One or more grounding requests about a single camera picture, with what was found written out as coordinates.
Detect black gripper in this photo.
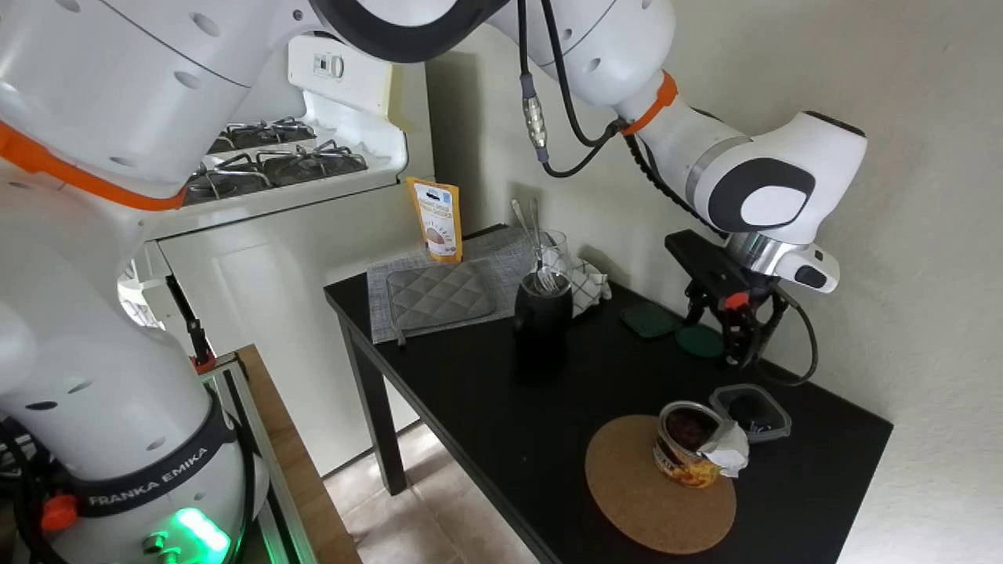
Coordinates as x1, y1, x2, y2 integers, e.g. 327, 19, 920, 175
665, 230, 787, 367

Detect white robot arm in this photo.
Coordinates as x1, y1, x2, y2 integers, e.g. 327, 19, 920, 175
0, 0, 870, 564

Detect clear plastic bowl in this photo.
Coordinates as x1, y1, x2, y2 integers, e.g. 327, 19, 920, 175
710, 381, 794, 443

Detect dark green coaster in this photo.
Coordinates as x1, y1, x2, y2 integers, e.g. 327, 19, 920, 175
621, 305, 682, 337

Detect paper cup with brown contents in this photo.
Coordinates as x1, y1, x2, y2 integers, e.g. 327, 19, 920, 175
651, 402, 750, 490

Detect white checkered cloth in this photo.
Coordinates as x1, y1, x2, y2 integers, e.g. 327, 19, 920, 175
565, 259, 613, 313

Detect round cork mat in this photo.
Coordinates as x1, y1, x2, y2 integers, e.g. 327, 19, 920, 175
584, 412, 737, 553

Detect black mug with utensils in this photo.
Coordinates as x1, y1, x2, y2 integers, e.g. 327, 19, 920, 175
513, 236, 573, 347

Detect black side table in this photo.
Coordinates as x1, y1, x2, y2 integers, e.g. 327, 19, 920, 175
327, 230, 892, 564

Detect grey quilted pot holder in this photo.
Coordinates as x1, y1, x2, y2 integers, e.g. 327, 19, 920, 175
385, 265, 492, 333

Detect orange and white packet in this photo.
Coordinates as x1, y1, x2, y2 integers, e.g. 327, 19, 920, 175
408, 175, 463, 263

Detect grey woven placemat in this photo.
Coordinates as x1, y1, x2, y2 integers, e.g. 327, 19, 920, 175
366, 230, 536, 343

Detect robot base mounting frame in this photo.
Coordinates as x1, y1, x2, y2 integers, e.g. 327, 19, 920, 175
205, 343, 360, 564

